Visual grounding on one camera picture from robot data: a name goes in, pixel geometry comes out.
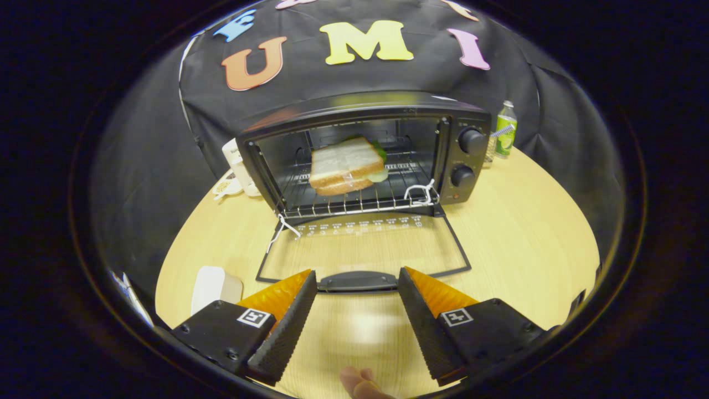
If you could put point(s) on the white rectangular tray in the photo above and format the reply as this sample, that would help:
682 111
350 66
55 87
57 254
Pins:
213 288

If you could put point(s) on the small white dish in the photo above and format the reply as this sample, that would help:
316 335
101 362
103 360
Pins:
226 187

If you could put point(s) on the black toaster oven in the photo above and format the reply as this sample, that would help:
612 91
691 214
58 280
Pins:
360 105

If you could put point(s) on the striped straw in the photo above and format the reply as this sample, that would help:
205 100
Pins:
501 131

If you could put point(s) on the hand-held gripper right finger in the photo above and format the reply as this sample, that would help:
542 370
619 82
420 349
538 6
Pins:
427 332

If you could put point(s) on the green drink bottle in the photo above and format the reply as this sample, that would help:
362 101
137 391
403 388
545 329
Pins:
507 130

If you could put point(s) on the white bread sandwich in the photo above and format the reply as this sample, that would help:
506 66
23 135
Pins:
346 163

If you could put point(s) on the white pop-up toaster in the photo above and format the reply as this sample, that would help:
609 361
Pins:
235 160

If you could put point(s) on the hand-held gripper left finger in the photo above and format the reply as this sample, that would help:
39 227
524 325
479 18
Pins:
283 332

